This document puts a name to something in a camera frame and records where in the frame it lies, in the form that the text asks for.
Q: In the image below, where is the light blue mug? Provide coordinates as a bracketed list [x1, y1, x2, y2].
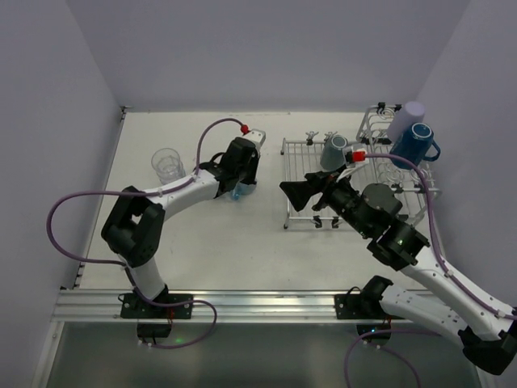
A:
[230, 183, 256, 201]

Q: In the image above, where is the dark green mug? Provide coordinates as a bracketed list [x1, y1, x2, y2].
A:
[320, 134, 348, 171]

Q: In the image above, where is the clear glass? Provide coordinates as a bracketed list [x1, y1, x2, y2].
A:
[151, 148, 186, 184]

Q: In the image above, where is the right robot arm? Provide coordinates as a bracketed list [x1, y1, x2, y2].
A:
[280, 171, 516, 375]

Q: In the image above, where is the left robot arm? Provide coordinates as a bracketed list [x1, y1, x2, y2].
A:
[101, 129, 266, 301]

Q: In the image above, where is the metal dish rack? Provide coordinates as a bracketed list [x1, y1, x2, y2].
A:
[280, 102, 427, 230]

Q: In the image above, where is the dark blue plastic mug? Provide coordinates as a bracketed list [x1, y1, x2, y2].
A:
[389, 123, 441, 166]

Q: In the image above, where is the lavender plastic cup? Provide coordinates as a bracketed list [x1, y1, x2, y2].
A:
[386, 101, 426, 143]

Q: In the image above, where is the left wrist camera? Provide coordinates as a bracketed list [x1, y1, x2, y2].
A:
[245, 129, 267, 151]

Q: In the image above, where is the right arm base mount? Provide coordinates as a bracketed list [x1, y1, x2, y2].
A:
[334, 274, 405, 339]

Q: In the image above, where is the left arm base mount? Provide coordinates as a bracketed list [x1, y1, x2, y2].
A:
[118, 290, 193, 345]

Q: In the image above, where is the aluminium mounting rail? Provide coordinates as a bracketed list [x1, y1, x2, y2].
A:
[51, 289, 360, 324]

